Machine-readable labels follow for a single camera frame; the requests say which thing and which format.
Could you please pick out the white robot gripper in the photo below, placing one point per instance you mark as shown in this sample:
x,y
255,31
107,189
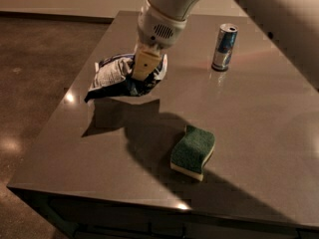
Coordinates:
x,y
159,30

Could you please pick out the blue chip bag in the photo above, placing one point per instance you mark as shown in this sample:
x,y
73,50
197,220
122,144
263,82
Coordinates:
x,y
113,78

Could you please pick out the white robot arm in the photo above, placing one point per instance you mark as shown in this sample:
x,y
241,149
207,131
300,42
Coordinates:
x,y
175,9

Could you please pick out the blue silver drink can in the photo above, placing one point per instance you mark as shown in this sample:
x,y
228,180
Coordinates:
x,y
224,45

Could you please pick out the green yellow scrub sponge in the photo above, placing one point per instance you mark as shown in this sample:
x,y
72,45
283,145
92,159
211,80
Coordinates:
x,y
192,152

